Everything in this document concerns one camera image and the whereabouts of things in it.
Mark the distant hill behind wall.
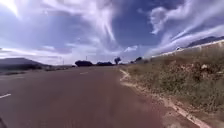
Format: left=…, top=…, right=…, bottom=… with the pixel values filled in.
left=185, top=35, right=224, bottom=48

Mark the reddish grey asphalt road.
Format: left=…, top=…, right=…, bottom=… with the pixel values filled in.
left=0, top=65, right=201, bottom=128

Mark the low dark scrub strip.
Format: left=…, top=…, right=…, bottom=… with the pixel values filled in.
left=0, top=65, right=76, bottom=76

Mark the pale road edge line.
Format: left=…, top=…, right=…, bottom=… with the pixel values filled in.
left=118, top=68, right=212, bottom=128

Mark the white dashed road line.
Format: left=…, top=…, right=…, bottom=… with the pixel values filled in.
left=0, top=71, right=90, bottom=100

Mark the distant dark hill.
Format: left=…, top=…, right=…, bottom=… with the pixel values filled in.
left=0, top=57, right=51, bottom=70

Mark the dry grass embankment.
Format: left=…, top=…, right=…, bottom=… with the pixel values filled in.
left=120, top=43, right=224, bottom=128

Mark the single dark tree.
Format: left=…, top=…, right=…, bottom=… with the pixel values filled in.
left=114, top=56, right=122, bottom=66

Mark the dark clump of trees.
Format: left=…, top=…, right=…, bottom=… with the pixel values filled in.
left=74, top=59, right=114, bottom=68

